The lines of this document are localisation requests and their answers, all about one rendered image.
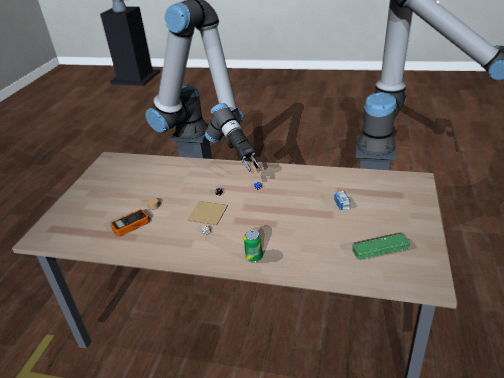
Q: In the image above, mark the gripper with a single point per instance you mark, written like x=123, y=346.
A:
x=239, y=143

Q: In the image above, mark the blue die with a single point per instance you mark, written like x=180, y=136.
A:
x=258, y=186

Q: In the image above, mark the black die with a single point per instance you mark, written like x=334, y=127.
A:
x=219, y=191

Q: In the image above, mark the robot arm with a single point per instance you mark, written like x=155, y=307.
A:
x=175, y=64
x=395, y=52

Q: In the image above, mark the tan mat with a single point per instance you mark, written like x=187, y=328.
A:
x=207, y=212

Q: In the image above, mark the white die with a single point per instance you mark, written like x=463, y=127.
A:
x=206, y=230

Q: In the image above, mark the green can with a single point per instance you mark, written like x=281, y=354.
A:
x=252, y=247

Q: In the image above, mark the blue box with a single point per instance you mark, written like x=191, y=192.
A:
x=342, y=200

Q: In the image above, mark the tan cork cylinder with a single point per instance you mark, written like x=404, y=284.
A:
x=152, y=203

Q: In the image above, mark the wooden table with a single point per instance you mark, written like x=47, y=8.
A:
x=315, y=249

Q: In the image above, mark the orange multimeter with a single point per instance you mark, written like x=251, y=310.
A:
x=130, y=222

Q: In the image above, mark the green block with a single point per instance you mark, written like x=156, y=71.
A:
x=380, y=246

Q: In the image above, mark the jointed stand on dark box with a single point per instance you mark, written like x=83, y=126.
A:
x=128, y=45

